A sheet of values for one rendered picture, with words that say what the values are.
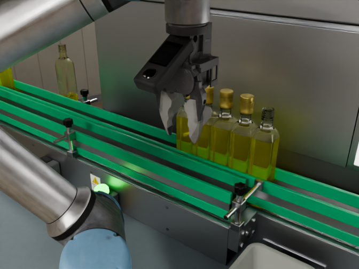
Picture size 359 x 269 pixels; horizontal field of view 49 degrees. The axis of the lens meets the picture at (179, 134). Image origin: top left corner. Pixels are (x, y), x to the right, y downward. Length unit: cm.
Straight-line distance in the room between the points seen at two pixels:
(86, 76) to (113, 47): 257
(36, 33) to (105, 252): 37
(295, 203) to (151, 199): 39
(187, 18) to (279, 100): 51
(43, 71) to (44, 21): 334
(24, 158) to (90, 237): 18
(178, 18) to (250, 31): 46
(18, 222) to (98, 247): 62
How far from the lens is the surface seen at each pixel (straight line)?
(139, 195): 114
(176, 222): 109
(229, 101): 101
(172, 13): 65
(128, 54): 141
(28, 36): 51
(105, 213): 79
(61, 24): 51
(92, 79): 405
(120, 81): 148
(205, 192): 99
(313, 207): 99
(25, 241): 122
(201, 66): 68
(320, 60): 102
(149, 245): 113
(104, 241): 71
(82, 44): 392
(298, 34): 103
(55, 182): 76
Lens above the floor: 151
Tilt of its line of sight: 27 degrees down
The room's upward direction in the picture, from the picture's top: straight up
